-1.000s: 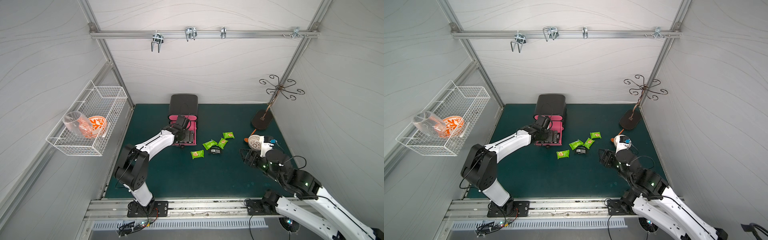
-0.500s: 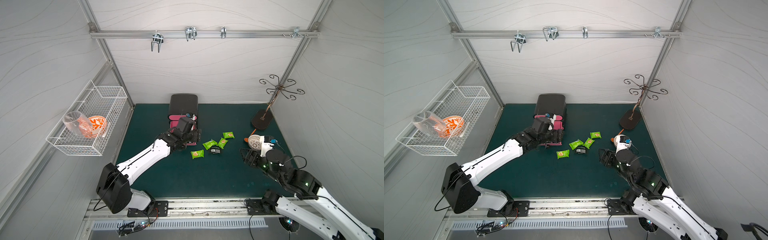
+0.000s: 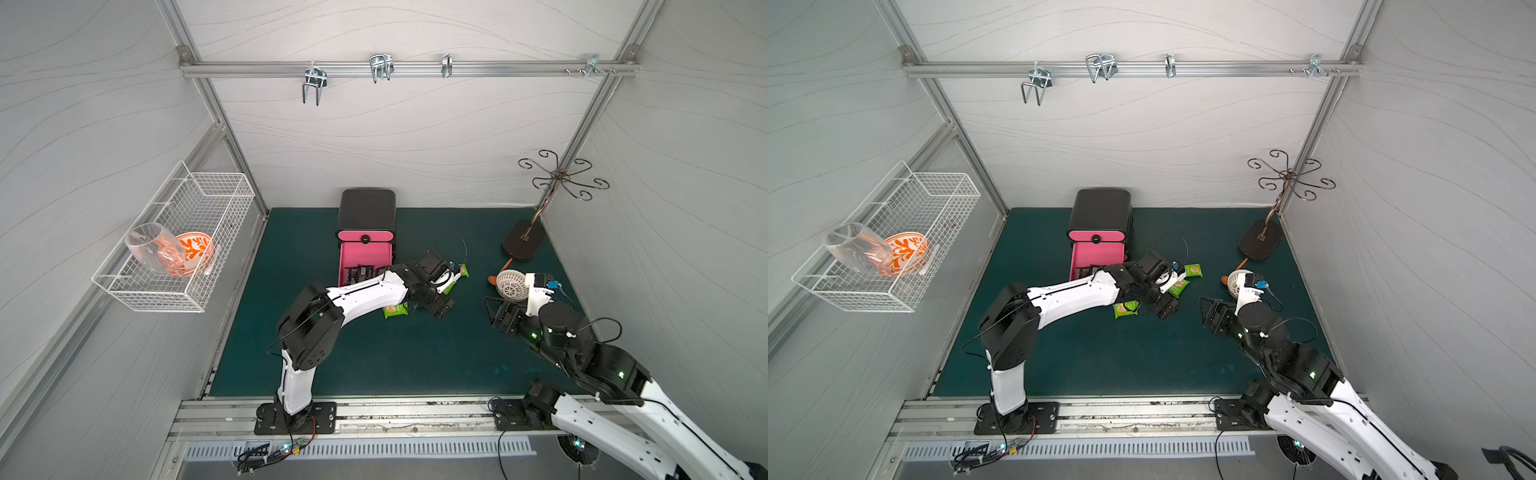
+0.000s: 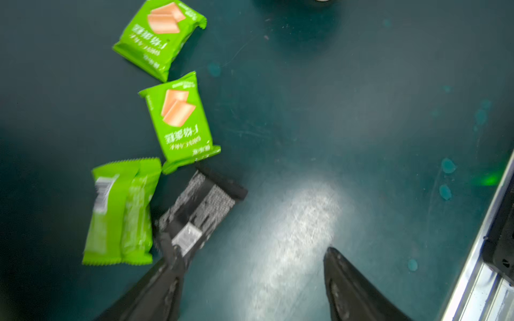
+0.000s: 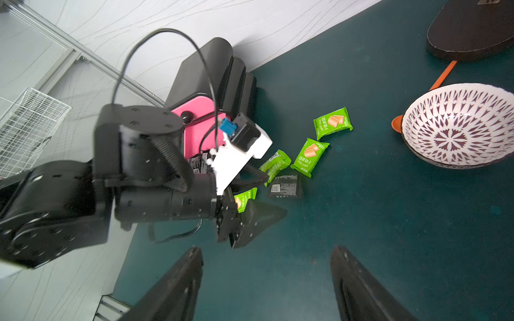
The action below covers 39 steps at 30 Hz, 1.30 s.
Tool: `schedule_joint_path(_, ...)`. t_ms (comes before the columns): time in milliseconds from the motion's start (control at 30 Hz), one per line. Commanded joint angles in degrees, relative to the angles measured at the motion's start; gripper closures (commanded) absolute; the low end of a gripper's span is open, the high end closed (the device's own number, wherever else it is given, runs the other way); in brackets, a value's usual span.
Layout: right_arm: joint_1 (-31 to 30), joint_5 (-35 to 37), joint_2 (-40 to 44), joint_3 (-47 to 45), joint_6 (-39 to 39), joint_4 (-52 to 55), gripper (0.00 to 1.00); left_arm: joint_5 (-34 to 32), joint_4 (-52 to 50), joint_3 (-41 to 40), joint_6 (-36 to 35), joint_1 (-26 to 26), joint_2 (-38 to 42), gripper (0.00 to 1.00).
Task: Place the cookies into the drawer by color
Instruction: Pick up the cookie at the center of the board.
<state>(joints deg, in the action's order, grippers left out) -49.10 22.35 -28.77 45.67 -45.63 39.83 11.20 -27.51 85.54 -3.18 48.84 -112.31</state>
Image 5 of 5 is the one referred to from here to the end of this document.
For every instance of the green cookie packet near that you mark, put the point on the green cookie packet near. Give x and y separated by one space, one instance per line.
242 199

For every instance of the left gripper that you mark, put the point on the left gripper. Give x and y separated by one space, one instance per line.
242 228

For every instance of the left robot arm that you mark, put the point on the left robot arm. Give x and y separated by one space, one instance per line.
138 174

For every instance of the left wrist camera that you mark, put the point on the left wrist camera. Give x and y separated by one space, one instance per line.
244 140

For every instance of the black pink drawer cabinet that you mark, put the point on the black pink drawer cabinet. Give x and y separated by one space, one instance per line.
214 78

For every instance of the green cookie packet centre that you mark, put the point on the green cookie packet centre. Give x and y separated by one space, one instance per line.
272 167

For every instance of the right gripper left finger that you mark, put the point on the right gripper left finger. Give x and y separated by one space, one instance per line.
175 295

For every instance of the green cookie packet middle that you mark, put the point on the green cookie packet middle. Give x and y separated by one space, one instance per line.
309 156

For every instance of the green cookie packet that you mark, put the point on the green cookie packet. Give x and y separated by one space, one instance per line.
333 122
309 156
272 167
242 199

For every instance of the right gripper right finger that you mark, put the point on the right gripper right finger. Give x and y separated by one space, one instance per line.
358 294

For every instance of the white patterned bowl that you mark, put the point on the white patterned bowl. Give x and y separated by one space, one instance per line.
460 126

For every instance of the green table mat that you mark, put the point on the green table mat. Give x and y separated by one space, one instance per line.
440 241

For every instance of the black cookie packet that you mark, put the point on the black cookie packet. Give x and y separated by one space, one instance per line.
286 185
198 164

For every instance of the green cookie packet far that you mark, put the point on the green cookie packet far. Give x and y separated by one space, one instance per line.
333 122

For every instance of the white wire basket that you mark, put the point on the white wire basket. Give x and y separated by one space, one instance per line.
26 128

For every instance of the black mug tree stand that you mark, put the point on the black mug tree stand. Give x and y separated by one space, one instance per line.
471 30

